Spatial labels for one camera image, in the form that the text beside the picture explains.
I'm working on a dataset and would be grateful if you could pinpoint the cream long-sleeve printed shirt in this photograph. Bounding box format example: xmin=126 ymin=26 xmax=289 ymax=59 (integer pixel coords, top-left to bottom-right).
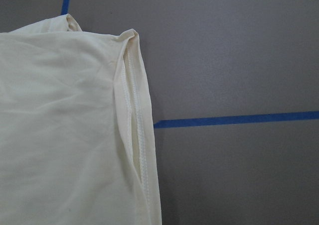
xmin=0 ymin=14 xmax=162 ymax=225

